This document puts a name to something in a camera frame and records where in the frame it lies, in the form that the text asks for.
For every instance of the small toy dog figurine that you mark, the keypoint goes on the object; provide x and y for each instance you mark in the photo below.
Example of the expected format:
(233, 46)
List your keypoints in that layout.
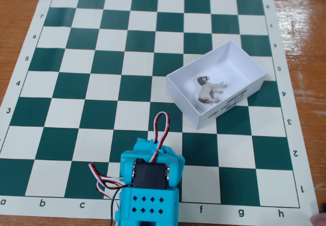
(206, 91)

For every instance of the white cardboard box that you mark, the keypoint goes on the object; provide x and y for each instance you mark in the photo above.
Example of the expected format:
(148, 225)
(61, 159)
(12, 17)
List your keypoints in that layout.
(237, 63)

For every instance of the person's hand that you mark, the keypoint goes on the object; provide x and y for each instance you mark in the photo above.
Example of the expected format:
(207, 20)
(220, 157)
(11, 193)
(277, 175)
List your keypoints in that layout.
(319, 221)

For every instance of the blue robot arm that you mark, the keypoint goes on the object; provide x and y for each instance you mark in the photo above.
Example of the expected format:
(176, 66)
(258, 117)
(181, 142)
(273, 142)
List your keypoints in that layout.
(150, 205)

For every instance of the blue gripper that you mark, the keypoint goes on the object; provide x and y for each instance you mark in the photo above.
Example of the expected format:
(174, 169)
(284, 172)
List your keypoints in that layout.
(145, 144)

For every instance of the green white chessboard mat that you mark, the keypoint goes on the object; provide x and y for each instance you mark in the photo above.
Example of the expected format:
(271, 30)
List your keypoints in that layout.
(142, 65)

